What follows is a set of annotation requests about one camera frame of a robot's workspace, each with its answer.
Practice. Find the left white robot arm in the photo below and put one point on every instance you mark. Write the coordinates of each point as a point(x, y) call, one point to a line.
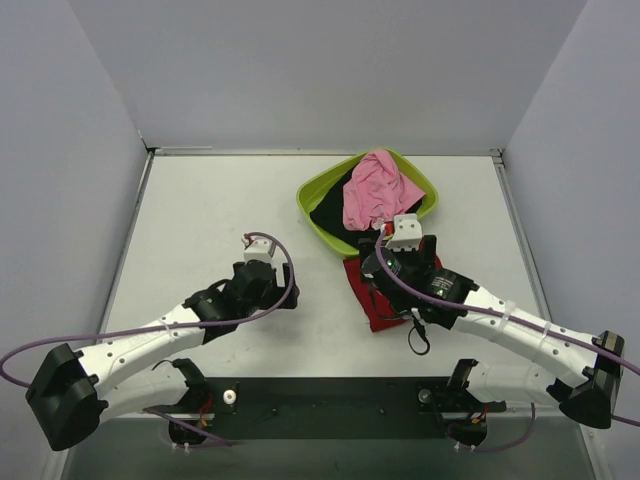
point(74, 391)

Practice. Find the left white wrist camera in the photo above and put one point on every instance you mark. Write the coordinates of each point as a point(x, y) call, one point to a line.
point(259, 249)

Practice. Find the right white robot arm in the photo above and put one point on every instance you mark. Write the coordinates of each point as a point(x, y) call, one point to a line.
point(577, 372)

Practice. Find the pink t shirt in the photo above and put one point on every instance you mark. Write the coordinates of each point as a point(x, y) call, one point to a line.
point(376, 192)

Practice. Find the black t shirt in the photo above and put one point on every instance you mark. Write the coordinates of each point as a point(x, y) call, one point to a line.
point(328, 215)

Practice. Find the red t shirt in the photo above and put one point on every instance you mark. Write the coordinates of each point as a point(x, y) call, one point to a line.
point(375, 305)

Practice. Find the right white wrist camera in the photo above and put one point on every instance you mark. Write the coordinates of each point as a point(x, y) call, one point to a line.
point(403, 234)

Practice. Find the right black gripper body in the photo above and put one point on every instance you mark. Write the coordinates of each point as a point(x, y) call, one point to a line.
point(427, 248)

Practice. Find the green plastic basin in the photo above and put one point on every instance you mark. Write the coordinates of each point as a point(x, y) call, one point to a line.
point(312, 192)

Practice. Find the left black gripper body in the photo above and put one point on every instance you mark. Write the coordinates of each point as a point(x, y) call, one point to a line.
point(287, 279)

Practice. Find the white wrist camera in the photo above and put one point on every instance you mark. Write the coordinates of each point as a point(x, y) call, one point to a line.
point(403, 234)
point(259, 249)

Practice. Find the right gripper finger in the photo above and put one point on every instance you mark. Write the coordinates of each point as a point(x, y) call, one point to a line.
point(429, 249)
point(367, 248)

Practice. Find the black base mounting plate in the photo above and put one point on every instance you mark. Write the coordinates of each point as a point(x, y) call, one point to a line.
point(288, 408)

